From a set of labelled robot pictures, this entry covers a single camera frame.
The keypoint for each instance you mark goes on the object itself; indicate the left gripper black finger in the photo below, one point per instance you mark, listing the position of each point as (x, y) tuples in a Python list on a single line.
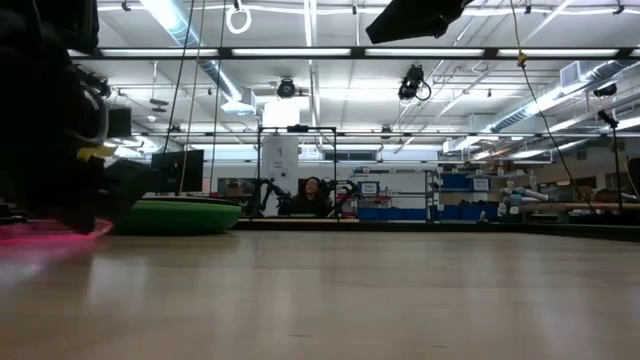
[(75, 217)]

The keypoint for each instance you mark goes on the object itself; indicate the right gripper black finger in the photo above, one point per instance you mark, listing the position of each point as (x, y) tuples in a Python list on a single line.
[(415, 20)]

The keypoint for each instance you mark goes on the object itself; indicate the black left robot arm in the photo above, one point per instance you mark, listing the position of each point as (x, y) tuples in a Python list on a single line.
[(45, 25)]

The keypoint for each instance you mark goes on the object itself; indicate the white teal robot arm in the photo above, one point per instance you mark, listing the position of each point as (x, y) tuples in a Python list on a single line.
[(525, 192)]

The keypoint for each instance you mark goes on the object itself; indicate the black background robot arm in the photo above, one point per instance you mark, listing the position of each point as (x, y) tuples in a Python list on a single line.
[(270, 187), (345, 190)]

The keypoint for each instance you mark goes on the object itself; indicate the pink translucent plastic plate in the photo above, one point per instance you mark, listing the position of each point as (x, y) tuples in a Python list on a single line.
[(50, 239)]

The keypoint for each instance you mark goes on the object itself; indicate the green bowl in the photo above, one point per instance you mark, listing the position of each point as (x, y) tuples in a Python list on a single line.
[(180, 220)]

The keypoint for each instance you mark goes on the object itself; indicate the black computer monitor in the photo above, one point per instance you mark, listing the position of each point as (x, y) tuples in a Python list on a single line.
[(177, 170)]

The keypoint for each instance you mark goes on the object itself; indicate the black ceiling disc fixture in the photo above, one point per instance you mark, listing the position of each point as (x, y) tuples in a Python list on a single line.
[(159, 102)]

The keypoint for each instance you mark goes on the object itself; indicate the blue shelf bins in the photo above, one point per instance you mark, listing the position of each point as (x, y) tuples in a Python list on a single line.
[(455, 181)]

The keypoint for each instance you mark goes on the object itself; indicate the white framed sign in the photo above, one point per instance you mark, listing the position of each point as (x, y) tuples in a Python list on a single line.
[(369, 188)]

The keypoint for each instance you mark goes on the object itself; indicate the white cabinet pillar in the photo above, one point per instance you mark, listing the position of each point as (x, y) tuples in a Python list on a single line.
[(280, 160)]

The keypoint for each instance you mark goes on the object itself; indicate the row of blue bins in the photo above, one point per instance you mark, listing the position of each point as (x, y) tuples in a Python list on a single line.
[(390, 214)]

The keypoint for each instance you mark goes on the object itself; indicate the black table edge strip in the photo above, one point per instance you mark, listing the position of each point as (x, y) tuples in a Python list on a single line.
[(400, 226)]

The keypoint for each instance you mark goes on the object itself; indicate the person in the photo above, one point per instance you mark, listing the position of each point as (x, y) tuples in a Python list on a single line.
[(311, 202)]

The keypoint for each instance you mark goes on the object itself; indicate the black tripod stand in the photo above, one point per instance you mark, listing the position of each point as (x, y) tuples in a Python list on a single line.
[(616, 160)]

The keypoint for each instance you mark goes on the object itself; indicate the long wooden bench top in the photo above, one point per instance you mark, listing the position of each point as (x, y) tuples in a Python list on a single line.
[(575, 206)]

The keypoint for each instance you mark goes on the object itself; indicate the black hanging ceiling camera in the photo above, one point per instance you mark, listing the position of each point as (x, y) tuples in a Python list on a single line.
[(411, 82)]

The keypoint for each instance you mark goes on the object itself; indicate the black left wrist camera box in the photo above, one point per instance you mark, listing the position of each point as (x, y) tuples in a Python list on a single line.
[(130, 180)]

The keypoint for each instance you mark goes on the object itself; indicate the round black ceiling camera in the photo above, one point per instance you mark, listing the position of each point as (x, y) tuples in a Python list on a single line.
[(286, 88)]

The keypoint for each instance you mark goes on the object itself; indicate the black overhead frame bar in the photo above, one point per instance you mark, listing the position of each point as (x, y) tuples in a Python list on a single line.
[(225, 52)]

